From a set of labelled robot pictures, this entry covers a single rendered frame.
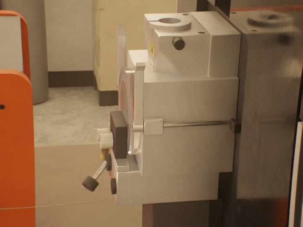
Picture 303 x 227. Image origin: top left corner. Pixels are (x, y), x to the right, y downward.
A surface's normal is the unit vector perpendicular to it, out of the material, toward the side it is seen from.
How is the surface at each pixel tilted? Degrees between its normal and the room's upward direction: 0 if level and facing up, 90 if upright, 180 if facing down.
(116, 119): 0
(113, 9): 90
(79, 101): 0
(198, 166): 90
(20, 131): 90
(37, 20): 90
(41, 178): 0
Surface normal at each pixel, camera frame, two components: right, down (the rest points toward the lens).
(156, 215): 0.17, 0.37
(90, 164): 0.03, -0.93
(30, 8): 0.54, 0.32
